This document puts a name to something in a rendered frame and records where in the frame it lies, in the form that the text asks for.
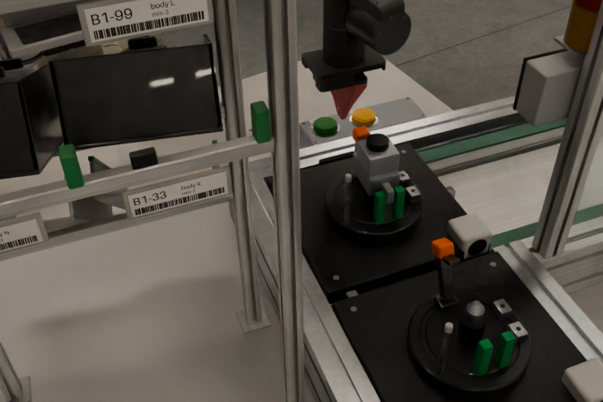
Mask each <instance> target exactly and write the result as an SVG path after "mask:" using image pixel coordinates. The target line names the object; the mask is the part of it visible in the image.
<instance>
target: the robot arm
mask: <svg viewBox="0 0 603 402"><path fill-rule="evenodd" d="M410 31H411V19H410V17H409V15H408V14H407V13H405V3H404V0H323V49H320V50H315V51H311V52H306V53H303V54H301V63H302V64H303V66H304V67H305V68H309V69H310V71H311V72H312V73H313V79H314V81H315V86H316V87H317V89H318V90H319V91H320V92H331V94H332V97H333V100H334V103H335V106H336V112H337V115H338V116H339V117H340V118H341V119H345V118H346V117H347V115H348V113H349V111H350V109H351V108H352V107H353V105H354V103H355V102H356V101H357V99H358V98H359V97H360V96H361V94H362V93H363V91H364V90H365V89H366V87H367V82H368V77H367V76H366V75H365V74H364V73H363V72H368V71H371V70H376V69H380V68H381V69H382V70H383V71H384V70H385V69H386V59H385V58H384V57H383V56H382V55H385V56H386V55H391V54H393V53H395V52H397V51H398V50H399V49H401V48H402V47H403V45H404V44H405V43H406V40H407V39H408V36H409V34H410Z"/></svg>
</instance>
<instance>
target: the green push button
mask: <svg viewBox="0 0 603 402"><path fill-rule="evenodd" d="M313 129H314V131H315V132H316V133H318V134H320V135H332V134H334V133H335V132H336V131H337V122H336V121H335V120H334V119H333V118H330V117H322V118H318V119H316V120H315V121H314V123H313Z"/></svg>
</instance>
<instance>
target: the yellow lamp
mask: <svg viewBox="0 0 603 402"><path fill-rule="evenodd" d="M598 15H599V14H598V12H597V11H592V10H589V9H586V8H584V7H582V6H580V5H579V4H577V3H576V2H575V0H573V2H572V8H571V11H570V15H569V19H568V22H567V26H566V30H565V34H564V43H565V44H566V45H567V46H568V47H569V48H572V49H574V50H576V51H579V52H582V53H588V50H589V46H590V41H591V38H592V34H593V31H594V28H595V25H596V21H597V18H598Z"/></svg>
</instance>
